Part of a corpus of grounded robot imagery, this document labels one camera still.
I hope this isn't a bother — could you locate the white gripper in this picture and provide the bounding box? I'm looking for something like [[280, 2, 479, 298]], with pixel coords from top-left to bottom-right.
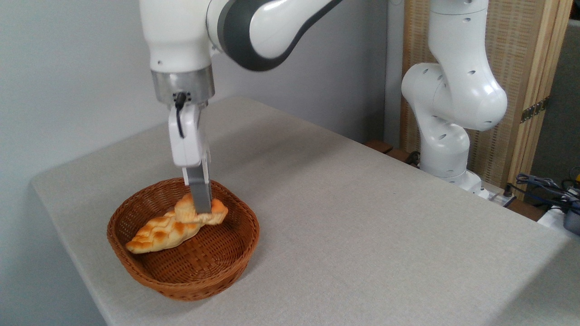
[[168, 103, 214, 215]]

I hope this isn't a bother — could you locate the long braided bread loaf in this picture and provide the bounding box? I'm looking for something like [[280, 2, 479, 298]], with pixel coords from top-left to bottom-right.
[[126, 210, 205, 254]]

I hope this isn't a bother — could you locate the blue grey cable bundle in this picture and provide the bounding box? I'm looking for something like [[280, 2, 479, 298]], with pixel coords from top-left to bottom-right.
[[514, 173, 580, 214]]

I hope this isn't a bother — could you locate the brown woven wicker basket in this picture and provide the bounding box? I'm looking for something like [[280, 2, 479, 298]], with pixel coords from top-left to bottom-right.
[[107, 177, 261, 302]]

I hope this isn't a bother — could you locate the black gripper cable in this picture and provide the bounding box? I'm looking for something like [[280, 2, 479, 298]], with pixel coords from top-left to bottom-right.
[[174, 92, 189, 139]]

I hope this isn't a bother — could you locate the round orange bread bun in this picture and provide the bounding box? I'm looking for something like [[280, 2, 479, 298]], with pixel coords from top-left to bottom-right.
[[174, 192, 229, 226]]

